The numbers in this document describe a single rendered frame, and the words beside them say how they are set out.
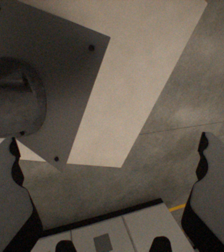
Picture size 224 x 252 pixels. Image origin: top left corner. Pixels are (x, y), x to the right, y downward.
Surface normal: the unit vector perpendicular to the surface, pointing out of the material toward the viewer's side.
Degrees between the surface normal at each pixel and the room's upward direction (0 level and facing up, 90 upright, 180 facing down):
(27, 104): 33
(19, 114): 29
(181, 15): 0
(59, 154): 44
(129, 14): 0
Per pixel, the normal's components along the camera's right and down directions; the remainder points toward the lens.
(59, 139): -0.38, 0.25
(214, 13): 0.31, 0.51
